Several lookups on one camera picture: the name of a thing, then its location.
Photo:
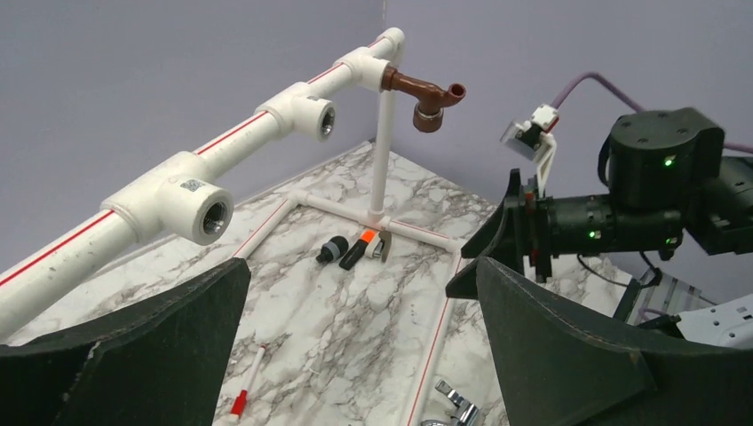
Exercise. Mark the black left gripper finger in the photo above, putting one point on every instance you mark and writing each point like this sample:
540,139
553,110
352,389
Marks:
160,361

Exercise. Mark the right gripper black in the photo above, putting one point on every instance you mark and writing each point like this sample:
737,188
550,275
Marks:
560,363

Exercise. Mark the chrome metal faucet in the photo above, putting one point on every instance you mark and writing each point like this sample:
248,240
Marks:
465,412

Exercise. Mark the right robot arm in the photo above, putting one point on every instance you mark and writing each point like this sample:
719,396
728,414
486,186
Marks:
666,176

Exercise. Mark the white red marker pen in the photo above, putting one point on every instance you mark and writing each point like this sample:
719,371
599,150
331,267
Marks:
241,400

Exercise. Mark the black orange faucet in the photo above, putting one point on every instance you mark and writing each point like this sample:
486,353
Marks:
371,244

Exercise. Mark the black round faucet fitting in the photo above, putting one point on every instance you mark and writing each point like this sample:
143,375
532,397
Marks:
332,250

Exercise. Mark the brown plastic faucet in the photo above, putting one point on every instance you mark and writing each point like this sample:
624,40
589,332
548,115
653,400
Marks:
431,99

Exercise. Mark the white PVC pipe frame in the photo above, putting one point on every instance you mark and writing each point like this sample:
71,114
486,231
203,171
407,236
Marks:
180,196

